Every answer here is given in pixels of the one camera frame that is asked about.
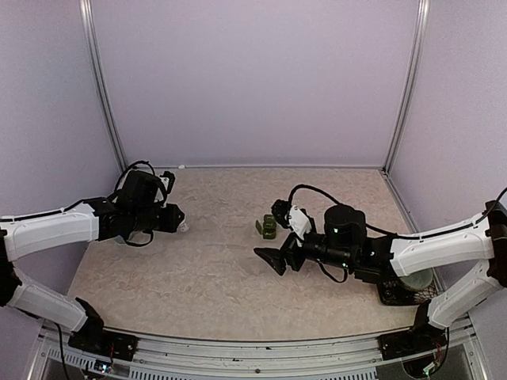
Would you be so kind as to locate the left aluminium frame post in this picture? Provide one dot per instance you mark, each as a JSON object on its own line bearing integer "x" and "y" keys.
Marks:
{"x": 86, "y": 11}

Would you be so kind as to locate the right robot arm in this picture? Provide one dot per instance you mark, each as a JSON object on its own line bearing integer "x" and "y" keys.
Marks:
{"x": 345, "y": 244}

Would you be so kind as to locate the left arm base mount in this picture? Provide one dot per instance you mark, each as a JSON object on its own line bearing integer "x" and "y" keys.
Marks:
{"x": 114, "y": 345}

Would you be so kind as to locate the white pill bottle rear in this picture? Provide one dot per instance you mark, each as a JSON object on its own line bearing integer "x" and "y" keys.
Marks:
{"x": 183, "y": 227}

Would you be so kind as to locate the aluminium frame post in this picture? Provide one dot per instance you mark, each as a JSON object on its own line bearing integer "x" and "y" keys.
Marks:
{"x": 86, "y": 11}
{"x": 423, "y": 7}

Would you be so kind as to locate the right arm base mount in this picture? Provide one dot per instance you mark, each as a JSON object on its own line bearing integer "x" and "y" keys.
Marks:
{"x": 412, "y": 341}

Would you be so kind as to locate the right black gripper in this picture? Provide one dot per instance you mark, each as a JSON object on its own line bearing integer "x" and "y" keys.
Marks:
{"x": 276, "y": 257}

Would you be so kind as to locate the black floral square plate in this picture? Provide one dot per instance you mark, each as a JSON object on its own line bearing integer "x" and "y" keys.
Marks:
{"x": 393, "y": 293}

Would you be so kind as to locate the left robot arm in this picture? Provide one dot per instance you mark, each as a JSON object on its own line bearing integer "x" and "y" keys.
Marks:
{"x": 138, "y": 206}

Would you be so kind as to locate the front aluminium rail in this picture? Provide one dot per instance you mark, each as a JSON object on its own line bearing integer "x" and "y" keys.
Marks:
{"x": 352, "y": 357}

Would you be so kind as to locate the pale green bowl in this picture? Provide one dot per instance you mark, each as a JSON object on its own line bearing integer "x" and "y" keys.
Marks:
{"x": 417, "y": 281}

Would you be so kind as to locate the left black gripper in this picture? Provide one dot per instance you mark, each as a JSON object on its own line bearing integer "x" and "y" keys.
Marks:
{"x": 171, "y": 223}

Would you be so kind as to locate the green weekly pill organizer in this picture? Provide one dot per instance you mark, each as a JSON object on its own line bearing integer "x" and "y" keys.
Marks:
{"x": 267, "y": 227}

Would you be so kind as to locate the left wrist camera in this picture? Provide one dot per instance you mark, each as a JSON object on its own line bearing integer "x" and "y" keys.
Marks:
{"x": 168, "y": 179}

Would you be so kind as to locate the right aluminium frame post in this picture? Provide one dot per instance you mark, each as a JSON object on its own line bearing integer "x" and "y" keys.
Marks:
{"x": 423, "y": 7}

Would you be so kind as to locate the light blue mug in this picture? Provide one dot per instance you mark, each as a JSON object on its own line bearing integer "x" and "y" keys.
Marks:
{"x": 120, "y": 240}

